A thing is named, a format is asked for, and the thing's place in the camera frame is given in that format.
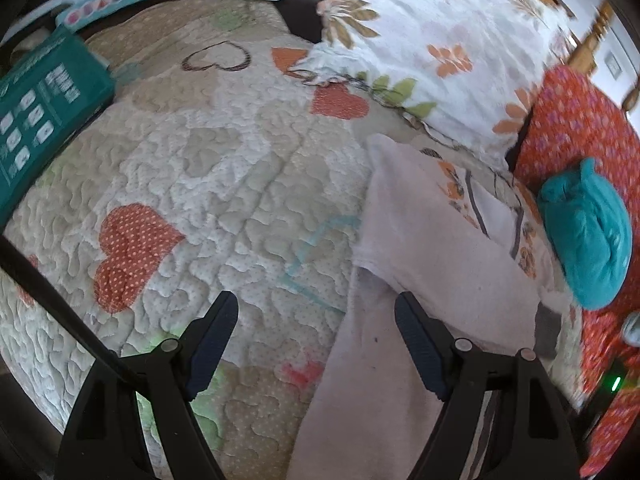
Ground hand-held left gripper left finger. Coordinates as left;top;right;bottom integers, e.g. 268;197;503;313
54;290;240;480

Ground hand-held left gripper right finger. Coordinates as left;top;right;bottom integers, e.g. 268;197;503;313
394;291;586;480

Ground light blue dotted box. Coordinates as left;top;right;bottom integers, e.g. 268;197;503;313
55;0;165;31

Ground black rod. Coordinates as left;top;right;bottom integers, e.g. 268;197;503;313
0;234;138;391

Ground teal plush pillow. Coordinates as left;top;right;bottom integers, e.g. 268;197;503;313
537;157;633;311

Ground pale pink small shirt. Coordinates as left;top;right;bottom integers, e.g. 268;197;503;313
287;132;576;480

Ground white floral pillow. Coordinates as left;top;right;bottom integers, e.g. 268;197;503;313
287;0;576;171

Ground teal cardboard box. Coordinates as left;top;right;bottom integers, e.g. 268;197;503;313
0;27;117;231

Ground wooden bed frame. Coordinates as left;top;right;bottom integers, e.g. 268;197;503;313
510;0;640;111

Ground heart patterned quilt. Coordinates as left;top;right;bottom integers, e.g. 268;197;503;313
0;0;591;480

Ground grey cloth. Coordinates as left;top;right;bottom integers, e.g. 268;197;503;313
622;310;640;348

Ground orange floral blanket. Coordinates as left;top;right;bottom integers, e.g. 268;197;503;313
512;65;640;480

